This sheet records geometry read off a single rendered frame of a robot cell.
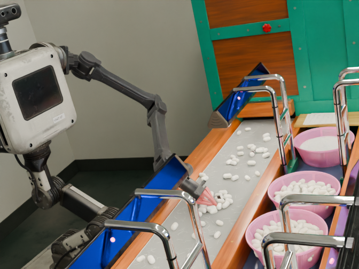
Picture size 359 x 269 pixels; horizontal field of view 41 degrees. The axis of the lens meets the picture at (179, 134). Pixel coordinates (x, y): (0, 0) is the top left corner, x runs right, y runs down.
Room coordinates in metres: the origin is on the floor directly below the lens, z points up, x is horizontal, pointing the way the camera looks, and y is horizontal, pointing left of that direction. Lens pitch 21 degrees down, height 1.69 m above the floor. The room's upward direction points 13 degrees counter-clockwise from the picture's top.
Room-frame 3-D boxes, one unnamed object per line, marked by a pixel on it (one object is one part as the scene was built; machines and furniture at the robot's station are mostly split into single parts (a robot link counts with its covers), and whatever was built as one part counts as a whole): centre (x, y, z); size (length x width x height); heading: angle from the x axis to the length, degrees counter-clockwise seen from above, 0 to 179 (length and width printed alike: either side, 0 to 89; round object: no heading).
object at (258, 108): (2.36, -0.47, 0.83); 0.30 x 0.06 x 0.07; 60
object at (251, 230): (1.33, -0.27, 0.72); 0.27 x 0.27 x 0.10
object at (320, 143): (1.96, -0.63, 0.71); 0.22 x 0.22 x 0.06
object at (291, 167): (1.90, -0.37, 0.90); 0.20 x 0.19 x 0.45; 150
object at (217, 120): (1.95, -0.30, 1.08); 0.62 x 0.08 x 0.07; 150
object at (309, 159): (1.96, -0.63, 0.72); 0.27 x 0.27 x 0.10
